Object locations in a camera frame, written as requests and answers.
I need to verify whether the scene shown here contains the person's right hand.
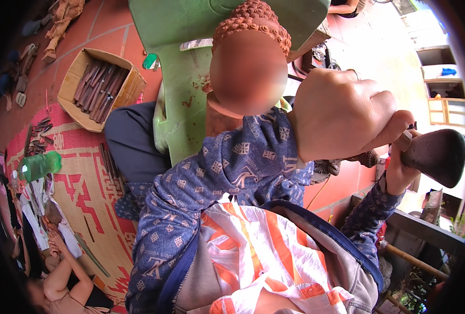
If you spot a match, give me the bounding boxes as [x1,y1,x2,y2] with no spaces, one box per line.
[385,131,422,197]

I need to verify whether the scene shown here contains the person's left hand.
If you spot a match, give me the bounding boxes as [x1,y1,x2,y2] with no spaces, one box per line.
[287,68,416,164]

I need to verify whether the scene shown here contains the dark wooden mallet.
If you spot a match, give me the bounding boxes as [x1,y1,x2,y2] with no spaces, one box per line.
[400,129,465,189]

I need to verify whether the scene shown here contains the carved dark wooden piece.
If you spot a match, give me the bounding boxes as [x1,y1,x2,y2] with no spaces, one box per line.
[310,149,381,186]

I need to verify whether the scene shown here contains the dark stone ledge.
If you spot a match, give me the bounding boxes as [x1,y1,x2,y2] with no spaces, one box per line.
[385,209,465,257]

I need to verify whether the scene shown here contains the bamboo pole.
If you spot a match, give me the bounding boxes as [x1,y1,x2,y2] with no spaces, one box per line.
[385,243,450,282]

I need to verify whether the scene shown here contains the wooden table with tools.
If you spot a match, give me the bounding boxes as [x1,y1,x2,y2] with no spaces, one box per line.
[287,28,342,75]

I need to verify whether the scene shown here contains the person's body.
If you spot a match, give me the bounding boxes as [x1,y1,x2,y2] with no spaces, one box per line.
[154,194,386,314]

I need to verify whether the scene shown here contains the reddish wooden statue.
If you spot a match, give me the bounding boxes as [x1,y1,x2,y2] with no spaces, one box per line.
[205,0,293,138]

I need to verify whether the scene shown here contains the green plastic chair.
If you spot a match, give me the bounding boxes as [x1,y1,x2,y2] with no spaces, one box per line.
[128,0,332,167]

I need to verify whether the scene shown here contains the silver metal strip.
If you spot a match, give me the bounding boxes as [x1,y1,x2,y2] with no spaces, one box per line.
[179,38,214,52]

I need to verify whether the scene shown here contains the small green plastic piece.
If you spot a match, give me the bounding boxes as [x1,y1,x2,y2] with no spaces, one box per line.
[142,53,160,72]

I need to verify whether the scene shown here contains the person's legs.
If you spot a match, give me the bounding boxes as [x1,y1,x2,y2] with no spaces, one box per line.
[104,101,172,185]

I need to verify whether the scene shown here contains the row of dark chisels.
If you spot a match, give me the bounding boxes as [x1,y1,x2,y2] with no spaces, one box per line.
[99,142,122,186]

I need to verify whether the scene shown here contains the cardboard box of chisels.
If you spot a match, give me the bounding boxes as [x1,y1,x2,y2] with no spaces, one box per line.
[57,47,148,133]

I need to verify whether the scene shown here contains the red woven mat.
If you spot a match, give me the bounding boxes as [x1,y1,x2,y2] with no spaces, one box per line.
[4,101,166,314]

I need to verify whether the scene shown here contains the long green stick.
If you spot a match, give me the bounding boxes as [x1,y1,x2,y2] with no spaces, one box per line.
[73,232,112,278]

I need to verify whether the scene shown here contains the pile of loose chisels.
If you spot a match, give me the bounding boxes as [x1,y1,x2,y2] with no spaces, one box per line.
[23,116,55,158]

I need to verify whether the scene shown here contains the green plastic jar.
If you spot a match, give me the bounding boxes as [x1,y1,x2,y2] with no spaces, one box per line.
[17,151,63,184]

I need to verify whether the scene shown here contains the unfinished wooden figure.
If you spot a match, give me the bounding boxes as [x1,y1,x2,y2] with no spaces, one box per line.
[41,0,86,64]

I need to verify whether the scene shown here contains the heap of cloths and papers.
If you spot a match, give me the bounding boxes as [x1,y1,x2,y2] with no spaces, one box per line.
[8,173,85,260]

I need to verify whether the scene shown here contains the heap of wooden parts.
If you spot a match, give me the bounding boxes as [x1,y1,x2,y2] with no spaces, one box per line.
[5,42,41,111]

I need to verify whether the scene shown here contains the yellow cable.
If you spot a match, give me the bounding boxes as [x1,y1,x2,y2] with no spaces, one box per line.
[305,176,332,210]

